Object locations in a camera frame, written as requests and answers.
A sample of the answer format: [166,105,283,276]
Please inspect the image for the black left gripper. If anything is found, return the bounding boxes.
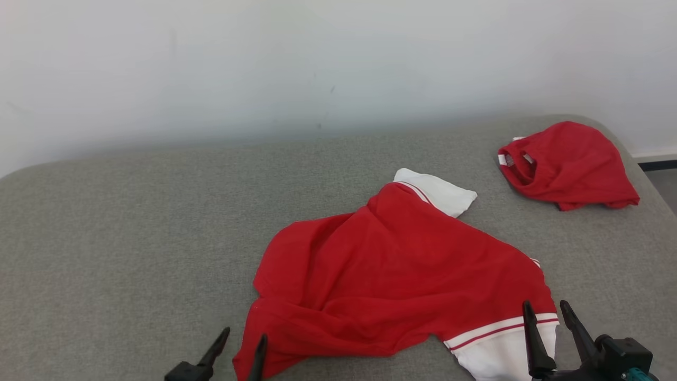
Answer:
[164,327,268,381]

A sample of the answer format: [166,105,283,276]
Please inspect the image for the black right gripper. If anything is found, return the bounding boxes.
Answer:
[522,300,609,381]

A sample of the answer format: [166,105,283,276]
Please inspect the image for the red shorts with white stripe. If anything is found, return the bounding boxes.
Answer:
[498,121,641,212]

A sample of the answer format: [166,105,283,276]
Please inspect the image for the red jersey with white sleeves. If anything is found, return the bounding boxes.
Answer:
[233,168,560,381]

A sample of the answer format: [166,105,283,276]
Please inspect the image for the dark wall baseboard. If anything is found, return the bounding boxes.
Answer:
[632,153,677,172]

